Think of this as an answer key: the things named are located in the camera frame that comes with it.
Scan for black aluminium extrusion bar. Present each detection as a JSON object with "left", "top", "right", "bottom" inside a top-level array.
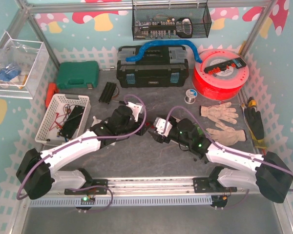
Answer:
[{"left": 99, "top": 82, "right": 116, "bottom": 104}]

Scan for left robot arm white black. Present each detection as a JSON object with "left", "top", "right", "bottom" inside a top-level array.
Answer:
[{"left": 16, "top": 102, "right": 147, "bottom": 200}]

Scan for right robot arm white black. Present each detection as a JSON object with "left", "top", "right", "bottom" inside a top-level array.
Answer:
[{"left": 149, "top": 117, "right": 293, "bottom": 203}]

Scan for small black screwdriver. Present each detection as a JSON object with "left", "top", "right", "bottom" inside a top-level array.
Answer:
[{"left": 111, "top": 100, "right": 126, "bottom": 105}]

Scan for brown kapton tape roll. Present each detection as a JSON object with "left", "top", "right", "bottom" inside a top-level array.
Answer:
[{"left": 113, "top": 87, "right": 120, "bottom": 98}]

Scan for black device in basket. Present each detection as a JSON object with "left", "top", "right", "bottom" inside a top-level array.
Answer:
[{"left": 59, "top": 105, "right": 84, "bottom": 139}]

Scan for white knit glove lower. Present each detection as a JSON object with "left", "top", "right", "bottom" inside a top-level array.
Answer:
[{"left": 206, "top": 123, "right": 247, "bottom": 146}]

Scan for white knit glove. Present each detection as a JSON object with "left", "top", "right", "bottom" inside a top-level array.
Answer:
[
  {"left": 200, "top": 102, "right": 239, "bottom": 126},
  {"left": 206, "top": 123, "right": 247, "bottom": 146}
]

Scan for white knit glove upper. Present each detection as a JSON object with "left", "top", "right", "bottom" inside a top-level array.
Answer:
[{"left": 200, "top": 102, "right": 239, "bottom": 126}]

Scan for white perforated plastic basket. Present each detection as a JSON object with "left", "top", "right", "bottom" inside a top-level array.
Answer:
[{"left": 35, "top": 94, "right": 91, "bottom": 146}]

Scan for green plastic tool case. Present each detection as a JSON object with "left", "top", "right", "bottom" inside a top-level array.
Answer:
[{"left": 56, "top": 61, "right": 100, "bottom": 89}]

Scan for black plastic toolbox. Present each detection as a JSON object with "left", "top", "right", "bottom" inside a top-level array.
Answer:
[{"left": 116, "top": 45, "right": 189, "bottom": 88}]

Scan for red filament spool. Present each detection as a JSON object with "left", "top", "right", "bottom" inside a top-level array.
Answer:
[{"left": 192, "top": 49, "right": 249, "bottom": 101}]

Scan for black rubber glove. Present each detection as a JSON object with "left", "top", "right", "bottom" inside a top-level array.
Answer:
[{"left": 244, "top": 107, "right": 264, "bottom": 140}]

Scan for black terminal strip red buttons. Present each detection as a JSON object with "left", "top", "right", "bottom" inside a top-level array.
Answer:
[{"left": 204, "top": 58, "right": 247, "bottom": 75}]

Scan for blue white glove in box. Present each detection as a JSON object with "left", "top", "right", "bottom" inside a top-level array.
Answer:
[{"left": 0, "top": 64, "right": 21, "bottom": 83}]

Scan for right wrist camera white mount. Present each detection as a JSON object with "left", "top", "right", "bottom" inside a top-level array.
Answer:
[{"left": 154, "top": 117, "right": 172, "bottom": 137}]

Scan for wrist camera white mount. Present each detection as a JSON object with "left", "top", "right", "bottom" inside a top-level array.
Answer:
[
  {"left": 154, "top": 117, "right": 172, "bottom": 137},
  {"left": 126, "top": 102, "right": 144, "bottom": 122}
]

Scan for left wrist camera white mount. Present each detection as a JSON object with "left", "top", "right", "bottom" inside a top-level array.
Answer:
[{"left": 126, "top": 102, "right": 144, "bottom": 122}]

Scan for white peg base plate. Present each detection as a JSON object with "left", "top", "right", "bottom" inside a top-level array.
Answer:
[{"left": 89, "top": 116, "right": 104, "bottom": 131}]

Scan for orange handled pliers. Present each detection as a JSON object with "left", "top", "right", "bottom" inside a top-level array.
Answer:
[{"left": 193, "top": 156, "right": 209, "bottom": 164}]

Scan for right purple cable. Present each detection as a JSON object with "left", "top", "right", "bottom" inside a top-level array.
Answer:
[{"left": 166, "top": 106, "right": 293, "bottom": 210}]

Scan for purple cable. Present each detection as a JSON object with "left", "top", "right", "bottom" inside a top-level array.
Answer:
[
  {"left": 166, "top": 106, "right": 293, "bottom": 210},
  {"left": 17, "top": 94, "right": 147, "bottom": 213}
]

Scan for solder wire spool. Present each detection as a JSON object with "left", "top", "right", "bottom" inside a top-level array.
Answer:
[{"left": 184, "top": 89, "right": 197, "bottom": 104}]

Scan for grey slotted cable duct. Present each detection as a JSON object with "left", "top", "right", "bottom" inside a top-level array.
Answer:
[{"left": 30, "top": 195, "right": 212, "bottom": 208}]

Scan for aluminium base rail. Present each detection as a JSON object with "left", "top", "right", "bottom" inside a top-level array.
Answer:
[{"left": 63, "top": 177, "right": 237, "bottom": 195}]

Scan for orange tool handle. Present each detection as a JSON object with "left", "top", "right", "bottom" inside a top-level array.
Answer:
[{"left": 45, "top": 82, "right": 59, "bottom": 108}]

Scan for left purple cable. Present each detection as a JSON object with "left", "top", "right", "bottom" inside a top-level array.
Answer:
[{"left": 17, "top": 94, "right": 147, "bottom": 213}]

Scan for blue corrugated hose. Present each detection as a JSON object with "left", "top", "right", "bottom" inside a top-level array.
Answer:
[{"left": 126, "top": 39, "right": 204, "bottom": 64}]

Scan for black wire mesh basket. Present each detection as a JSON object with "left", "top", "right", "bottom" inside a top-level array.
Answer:
[{"left": 132, "top": 0, "right": 212, "bottom": 40}]

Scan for clear acrylic wall box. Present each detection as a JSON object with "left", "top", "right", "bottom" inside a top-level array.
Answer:
[{"left": 0, "top": 32, "right": 49, "bottom": 99}]

